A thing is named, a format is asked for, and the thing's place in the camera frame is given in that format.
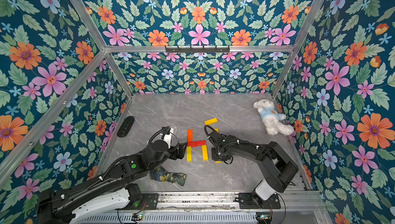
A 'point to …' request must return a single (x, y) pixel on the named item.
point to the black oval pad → (125, 127)
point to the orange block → (190, 135)
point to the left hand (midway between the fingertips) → (183, 143)
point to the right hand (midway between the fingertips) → (218, 155)
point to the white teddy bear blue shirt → (271, 118)
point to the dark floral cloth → (160, 174)
